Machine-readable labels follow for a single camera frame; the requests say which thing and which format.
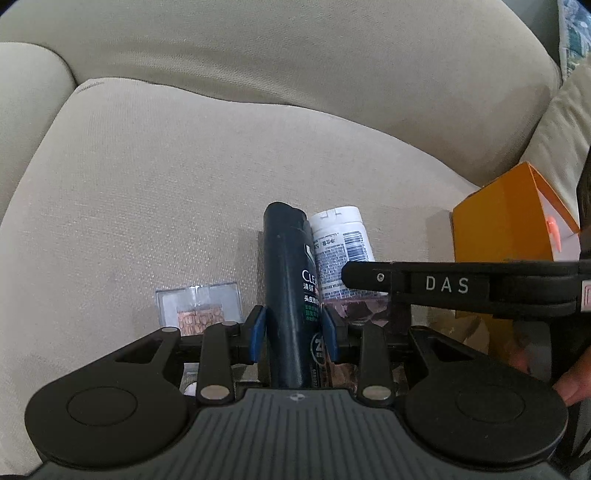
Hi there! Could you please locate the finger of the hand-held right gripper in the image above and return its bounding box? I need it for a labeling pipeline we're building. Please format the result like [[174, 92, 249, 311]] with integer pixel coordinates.
[[341, 260, 581, 320]]

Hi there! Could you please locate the white labelled bottle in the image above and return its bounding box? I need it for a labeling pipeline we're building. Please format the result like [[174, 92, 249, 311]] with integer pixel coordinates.
[[308, 205, 389, 302]]

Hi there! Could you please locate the orange cardboard box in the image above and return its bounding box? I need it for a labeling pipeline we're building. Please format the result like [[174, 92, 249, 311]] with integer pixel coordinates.
[[429, 161, 581, 367]]

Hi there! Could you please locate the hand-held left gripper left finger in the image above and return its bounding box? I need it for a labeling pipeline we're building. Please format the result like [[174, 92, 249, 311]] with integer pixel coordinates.
[[111, 305, 269, 408]]

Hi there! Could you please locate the beige sofa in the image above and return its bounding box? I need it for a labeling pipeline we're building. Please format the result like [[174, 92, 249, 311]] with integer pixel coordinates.
[[0, 0, 591, 480]]

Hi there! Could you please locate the brown patterned card box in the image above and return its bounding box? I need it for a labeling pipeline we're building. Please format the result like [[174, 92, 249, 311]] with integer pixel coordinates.
[[323, 295, 413, 393]]

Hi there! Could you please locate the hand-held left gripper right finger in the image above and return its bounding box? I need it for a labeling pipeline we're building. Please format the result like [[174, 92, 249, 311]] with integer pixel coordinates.
[[321, 307, 472, 410]]

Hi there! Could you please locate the patterned cushion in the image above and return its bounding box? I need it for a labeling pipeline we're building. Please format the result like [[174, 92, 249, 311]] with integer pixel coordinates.
[[557, 0, 591, 80]]

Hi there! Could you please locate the dark blue shampoo bottle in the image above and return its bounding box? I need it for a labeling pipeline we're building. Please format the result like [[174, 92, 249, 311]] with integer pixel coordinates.
[[263, 202, 329, 388]]

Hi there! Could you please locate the person's right hand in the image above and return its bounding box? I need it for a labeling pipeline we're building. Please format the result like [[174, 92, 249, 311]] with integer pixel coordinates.
[[508, 344, 591, 409]]

